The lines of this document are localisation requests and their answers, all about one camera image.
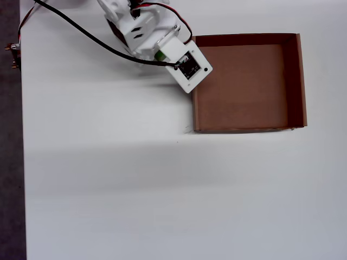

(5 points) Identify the brown cardboard box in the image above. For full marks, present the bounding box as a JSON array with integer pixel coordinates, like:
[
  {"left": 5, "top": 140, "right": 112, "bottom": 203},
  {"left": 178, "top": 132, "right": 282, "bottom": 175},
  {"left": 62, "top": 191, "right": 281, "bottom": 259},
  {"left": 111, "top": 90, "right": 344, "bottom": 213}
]
[{"left": 189, "top": 32, "right": 308, "bottom": 134}]

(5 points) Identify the brown table clamp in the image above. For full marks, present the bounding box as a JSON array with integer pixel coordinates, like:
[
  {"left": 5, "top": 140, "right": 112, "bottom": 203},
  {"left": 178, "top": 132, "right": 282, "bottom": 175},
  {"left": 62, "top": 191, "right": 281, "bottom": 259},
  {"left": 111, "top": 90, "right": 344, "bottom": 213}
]
[{"left": 4, "top": 42, "right": 22, "bottom": 72}]

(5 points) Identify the red white wire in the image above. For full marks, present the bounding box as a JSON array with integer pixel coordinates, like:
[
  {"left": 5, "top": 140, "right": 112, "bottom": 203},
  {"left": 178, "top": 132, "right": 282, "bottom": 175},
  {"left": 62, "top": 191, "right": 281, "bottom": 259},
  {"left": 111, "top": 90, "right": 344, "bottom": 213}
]
[{"left": 17, "top": 4, "right": 42, "bottom": 51}]

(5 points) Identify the black camera cable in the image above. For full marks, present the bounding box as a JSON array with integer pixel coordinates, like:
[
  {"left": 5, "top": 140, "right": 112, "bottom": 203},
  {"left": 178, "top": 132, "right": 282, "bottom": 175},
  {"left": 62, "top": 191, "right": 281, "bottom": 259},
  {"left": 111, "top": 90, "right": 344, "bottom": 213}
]
[{"left": 34, "top": 0, "right": 178, "bottom": 68}]

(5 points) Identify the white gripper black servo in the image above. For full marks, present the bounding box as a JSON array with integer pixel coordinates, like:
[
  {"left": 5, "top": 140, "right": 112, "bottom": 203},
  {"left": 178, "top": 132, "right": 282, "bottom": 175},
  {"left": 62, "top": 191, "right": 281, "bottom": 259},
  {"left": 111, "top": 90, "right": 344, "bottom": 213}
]
[{"left": 105, "top": 3, "right": 182, "bottom": 61}]

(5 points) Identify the red servo wire on gripper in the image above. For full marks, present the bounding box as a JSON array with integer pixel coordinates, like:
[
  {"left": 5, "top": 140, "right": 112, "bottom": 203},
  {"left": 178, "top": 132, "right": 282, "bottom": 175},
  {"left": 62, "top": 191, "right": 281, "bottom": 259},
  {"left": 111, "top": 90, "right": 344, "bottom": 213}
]
[{"left": 130, "top": 2, "right": 194, "bottom": 46}]

